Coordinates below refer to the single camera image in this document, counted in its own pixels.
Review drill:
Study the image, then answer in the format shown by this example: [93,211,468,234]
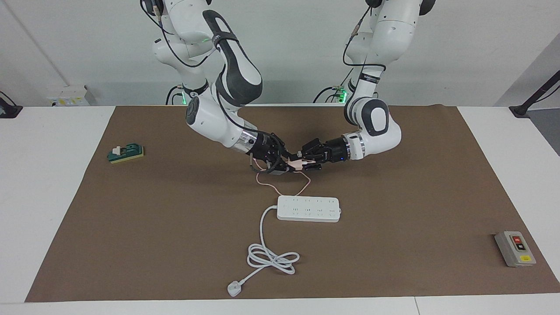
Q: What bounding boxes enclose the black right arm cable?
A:
[140,0,259,170]

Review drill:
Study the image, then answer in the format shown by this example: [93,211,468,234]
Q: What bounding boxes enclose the black clamp mount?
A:
[0,91,23,119]

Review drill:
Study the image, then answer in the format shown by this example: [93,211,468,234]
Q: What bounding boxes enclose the black right base cable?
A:
[165,84,186,105]

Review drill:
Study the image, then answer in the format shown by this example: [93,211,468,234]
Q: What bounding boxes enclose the green clip on card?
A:
[107,143,145,165]

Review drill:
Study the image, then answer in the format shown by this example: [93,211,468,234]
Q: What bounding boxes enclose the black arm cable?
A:
[140,0,259,170]
[343,7,388,70]

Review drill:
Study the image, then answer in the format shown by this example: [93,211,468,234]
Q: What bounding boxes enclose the brown table mat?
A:
[25,104,560,303]

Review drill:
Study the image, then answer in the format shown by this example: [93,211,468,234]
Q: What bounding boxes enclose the white power strip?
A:
[277,195,342,223]

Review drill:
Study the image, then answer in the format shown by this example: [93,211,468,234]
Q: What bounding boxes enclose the black base cable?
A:
[312,65,354,104]
[165,84,186,105]

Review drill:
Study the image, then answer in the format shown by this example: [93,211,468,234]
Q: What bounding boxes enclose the white power cord with plug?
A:
[227,206,301,298]

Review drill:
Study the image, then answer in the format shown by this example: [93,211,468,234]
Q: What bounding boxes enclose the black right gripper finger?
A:
[265,160,291,175]
[269,133,298,160]

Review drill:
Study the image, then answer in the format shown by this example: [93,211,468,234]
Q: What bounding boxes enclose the pink USB cable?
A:
[256,160,312,196]

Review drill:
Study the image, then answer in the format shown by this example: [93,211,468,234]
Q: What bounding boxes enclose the black left base cable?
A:
[312,65,354,104]

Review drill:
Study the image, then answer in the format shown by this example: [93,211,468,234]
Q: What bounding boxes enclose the white labelled wall box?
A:
[46,85,90,107]

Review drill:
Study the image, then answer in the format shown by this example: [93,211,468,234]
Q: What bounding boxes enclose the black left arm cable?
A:
[343,7,388,70]

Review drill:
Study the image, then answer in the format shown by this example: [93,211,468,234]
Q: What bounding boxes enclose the grey on-off switch box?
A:
[494,231,537,268]

